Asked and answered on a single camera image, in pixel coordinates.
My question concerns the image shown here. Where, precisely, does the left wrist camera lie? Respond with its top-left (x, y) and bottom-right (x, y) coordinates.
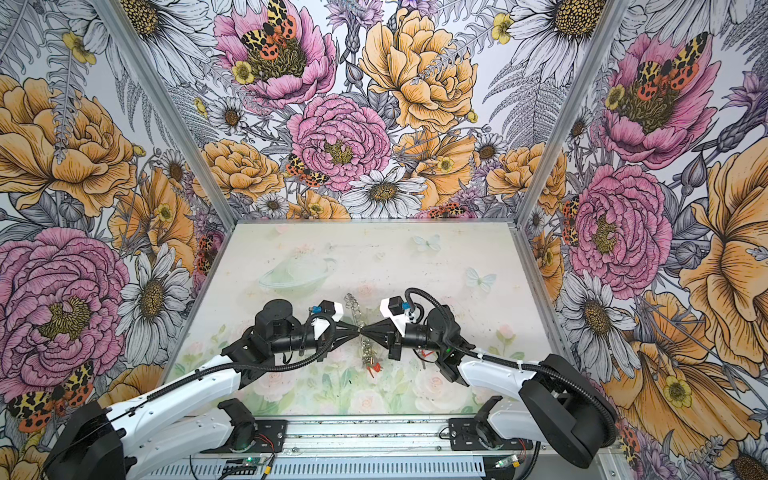
top-left (308, 300), bottom-right (344, 327)

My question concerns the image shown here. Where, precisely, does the white vented cable duct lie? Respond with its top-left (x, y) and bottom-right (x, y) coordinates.
top-left (145, 456), bottom-right (486, 479)

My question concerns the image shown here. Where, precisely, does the metal key organizer plate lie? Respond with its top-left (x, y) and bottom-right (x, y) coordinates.
top-left (344, 293), bottom-right (380, 373)

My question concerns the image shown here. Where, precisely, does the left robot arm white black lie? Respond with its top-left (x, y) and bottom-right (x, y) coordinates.
top-left (42, 299), bottom-right (360, 479)

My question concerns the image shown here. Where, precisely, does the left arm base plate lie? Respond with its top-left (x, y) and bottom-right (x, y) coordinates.
top-left (221, 420), bottom-right (288, 453)

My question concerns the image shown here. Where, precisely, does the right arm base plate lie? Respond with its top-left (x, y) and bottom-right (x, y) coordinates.
top-left (447, 417), bottom-right (504, 451)

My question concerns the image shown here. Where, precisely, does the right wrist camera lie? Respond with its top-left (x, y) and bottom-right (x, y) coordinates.
top-left (379, 296), bottom-right (415, 322)

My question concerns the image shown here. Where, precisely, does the aluminium front rail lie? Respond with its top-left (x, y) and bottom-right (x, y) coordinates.
top-left (110, 413), bottom-right (619, 460)

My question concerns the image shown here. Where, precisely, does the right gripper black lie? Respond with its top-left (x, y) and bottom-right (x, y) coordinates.
top-left (360, 317), bottom-right (444, 362)

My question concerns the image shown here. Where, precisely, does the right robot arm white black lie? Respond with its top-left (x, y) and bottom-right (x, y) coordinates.
top-left (361, 306), bottom-right (618, 468)

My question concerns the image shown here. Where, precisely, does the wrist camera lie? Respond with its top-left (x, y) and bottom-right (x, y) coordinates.
top-left (308, 300), bottom-right (344, 327)
top-left (379, 296), bottom-right (415, 322)

